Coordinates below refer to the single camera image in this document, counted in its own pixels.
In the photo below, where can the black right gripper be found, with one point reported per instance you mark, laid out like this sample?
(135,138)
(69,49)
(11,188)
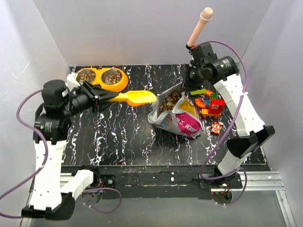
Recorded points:
(186,84)

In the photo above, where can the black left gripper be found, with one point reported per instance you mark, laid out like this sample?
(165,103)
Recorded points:
(97,97)

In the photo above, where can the yellow plastic scoop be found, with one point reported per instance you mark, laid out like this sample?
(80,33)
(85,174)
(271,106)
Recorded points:
(135,98)

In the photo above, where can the cat food bag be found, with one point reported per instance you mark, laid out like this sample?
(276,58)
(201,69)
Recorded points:
(174,112)

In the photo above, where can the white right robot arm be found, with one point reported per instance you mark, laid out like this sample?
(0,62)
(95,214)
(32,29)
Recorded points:
(252,132)

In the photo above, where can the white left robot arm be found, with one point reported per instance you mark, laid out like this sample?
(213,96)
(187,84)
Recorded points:
(51,200)

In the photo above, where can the yellow double pet bowl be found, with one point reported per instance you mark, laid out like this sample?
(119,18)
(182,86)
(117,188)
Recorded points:
(111,79)

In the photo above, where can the lime green toy plate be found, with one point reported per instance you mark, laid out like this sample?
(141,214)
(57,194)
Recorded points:
(198,92)

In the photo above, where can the green toy brick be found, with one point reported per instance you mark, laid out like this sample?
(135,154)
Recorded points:
(214,96)

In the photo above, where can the black microphone stand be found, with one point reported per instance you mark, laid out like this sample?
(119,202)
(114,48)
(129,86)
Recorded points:
(190,48)

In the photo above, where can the red toy brick vehicle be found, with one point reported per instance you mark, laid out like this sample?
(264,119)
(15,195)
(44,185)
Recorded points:
(214,109)

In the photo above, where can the red number toy block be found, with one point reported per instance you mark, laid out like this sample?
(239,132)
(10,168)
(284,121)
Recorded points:
(216,128)

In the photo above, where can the pink microphone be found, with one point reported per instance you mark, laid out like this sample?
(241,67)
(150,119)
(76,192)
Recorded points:
(204,18)

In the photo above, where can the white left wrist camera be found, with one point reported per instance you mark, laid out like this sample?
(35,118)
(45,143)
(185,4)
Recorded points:
(71,81)

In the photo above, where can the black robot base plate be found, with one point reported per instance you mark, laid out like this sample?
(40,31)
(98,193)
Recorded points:
(175,181)

